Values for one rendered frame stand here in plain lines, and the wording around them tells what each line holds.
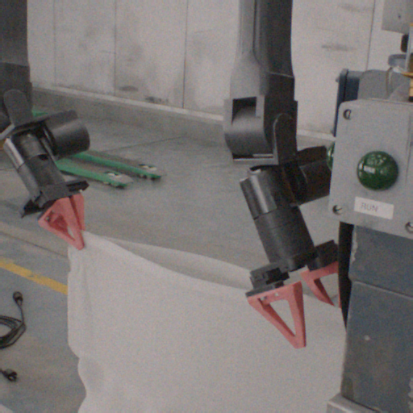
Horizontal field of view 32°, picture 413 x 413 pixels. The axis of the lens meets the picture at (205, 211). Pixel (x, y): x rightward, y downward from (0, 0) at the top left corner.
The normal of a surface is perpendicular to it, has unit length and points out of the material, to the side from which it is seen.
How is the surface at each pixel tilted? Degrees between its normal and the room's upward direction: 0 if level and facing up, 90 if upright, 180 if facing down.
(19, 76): 65
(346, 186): 90
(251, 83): 81
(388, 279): 90
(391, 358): 90
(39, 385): 0
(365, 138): 90
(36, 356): 0
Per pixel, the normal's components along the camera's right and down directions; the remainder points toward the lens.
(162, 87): -0.62, 0.19
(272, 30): 0.62, 0.04
